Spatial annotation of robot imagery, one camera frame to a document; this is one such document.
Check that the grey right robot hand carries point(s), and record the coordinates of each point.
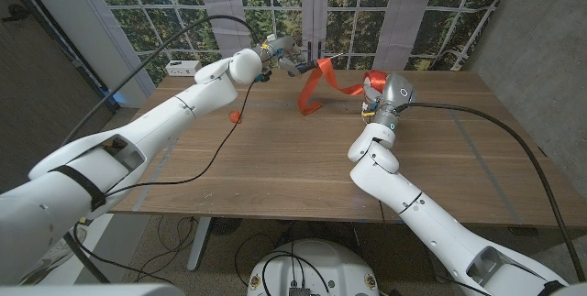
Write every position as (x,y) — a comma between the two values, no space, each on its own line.
(394,96)

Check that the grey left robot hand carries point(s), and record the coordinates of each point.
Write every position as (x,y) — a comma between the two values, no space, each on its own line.
(286,51)

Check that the orange satin ribbon roll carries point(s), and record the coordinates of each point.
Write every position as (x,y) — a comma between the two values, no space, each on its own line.
(321,69)

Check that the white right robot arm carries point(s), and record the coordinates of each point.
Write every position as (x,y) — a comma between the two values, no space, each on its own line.
(413,209)

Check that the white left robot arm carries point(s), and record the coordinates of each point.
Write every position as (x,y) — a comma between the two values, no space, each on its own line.
(137,135)

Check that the printed window forest backdrop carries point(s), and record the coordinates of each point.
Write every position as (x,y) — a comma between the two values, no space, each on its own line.
(275,3)

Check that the small orange plastic piece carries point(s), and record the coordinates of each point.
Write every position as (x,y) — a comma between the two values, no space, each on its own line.
(235,117)

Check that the white power strip box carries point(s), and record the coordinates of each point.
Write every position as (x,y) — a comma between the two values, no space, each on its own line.
(183,68)

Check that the small blue floor object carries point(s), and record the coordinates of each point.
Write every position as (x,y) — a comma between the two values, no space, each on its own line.
(117,98)

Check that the white robot torso base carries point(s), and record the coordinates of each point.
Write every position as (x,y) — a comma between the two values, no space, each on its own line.
(330,264)

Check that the black round ribbed disc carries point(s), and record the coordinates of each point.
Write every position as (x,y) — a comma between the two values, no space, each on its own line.
(225,225)

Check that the white table leg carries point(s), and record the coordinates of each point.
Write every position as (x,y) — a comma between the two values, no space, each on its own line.
(199,243)

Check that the grey white sneaker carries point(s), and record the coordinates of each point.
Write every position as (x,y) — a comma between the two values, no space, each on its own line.
(59,252)

